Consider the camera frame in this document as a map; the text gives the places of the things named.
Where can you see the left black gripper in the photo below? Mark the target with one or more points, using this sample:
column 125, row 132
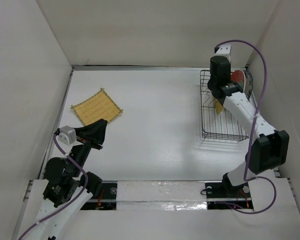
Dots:
column 95, row 130

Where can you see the round bamboo tray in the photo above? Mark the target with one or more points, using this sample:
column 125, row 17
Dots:
column 218, row 106

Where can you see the black wire dish rack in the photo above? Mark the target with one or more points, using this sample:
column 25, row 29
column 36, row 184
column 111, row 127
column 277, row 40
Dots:
column 217, row 126

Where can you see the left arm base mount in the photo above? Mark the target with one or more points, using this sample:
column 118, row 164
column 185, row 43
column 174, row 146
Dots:
column 105, row 200

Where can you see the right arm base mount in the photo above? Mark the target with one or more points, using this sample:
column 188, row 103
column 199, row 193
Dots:
column 221, row 195

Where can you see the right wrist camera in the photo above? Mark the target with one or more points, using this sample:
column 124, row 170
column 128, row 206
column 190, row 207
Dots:
column 223, row 50

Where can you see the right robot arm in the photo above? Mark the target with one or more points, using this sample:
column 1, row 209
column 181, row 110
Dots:
column 268, row 147

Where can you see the red teal floral plate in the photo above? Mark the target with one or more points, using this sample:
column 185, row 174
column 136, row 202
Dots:
column 238, row 76

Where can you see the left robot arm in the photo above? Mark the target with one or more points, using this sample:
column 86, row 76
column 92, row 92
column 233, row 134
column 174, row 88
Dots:
column 69, row 186

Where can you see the square bamboo tray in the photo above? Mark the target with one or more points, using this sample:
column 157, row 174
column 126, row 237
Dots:
column 99, row 106

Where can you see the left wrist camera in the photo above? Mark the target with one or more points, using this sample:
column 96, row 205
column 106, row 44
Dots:
column 67, row 135

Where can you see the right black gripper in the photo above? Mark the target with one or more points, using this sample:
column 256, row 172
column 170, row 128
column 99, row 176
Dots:
column 230, row 69

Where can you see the blue white floral plate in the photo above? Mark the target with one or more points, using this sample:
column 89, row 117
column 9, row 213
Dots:
column 248, row 85

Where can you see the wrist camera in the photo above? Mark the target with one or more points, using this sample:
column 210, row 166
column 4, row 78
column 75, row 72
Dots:
column 67, row 135
column 223, row 50

